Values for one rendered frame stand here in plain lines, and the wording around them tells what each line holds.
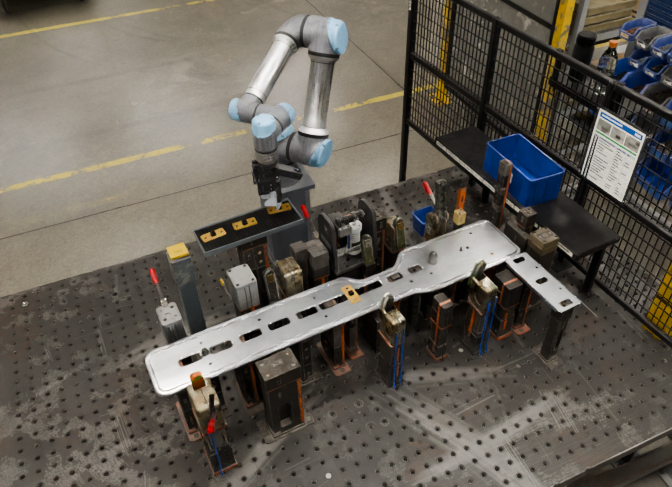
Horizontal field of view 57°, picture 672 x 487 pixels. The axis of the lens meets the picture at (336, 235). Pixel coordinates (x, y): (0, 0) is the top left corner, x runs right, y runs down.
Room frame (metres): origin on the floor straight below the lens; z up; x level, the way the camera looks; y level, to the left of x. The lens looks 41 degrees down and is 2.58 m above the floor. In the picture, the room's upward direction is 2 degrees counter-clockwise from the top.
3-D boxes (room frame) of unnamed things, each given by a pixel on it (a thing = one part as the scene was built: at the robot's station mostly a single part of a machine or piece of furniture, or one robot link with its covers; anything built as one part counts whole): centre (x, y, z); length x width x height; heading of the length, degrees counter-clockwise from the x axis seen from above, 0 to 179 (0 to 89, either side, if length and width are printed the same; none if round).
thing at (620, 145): (1.84, -1.00, 1.30); 0.23 x 0.02 x 0.31; 27
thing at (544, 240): (1.69, -0.77, 0.88); 0.08 x 0.08 x 0.36; 27
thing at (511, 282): (1.55, -0.61, 0.84); 0.11 x 0.10 x 0.28; 27
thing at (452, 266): (1.46, -0.03, 1.00); 1.38 x 0.22 x 0.02; 117
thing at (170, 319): (1.36, 0.56, 0.88); 0.11 x 0.10 x 0.36; 27
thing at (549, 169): (2.05, -0.76, 1.09); 0.30 x 0.17 x 0.13; 22
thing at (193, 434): (1.19, 0.52, 0.84); 0.18 x 0.06 x 0.29; 27
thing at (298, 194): (2.04, 0.21, 0.90); 0.21 x 0.21 x 0.40; 23
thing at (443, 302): (1.44, -0.37, 0.84); 0.11 x 0.08 x 0.29; 27
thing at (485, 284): (1.47, -0.50, 0.87); 0.12 x 0.09 x 0.35; 27
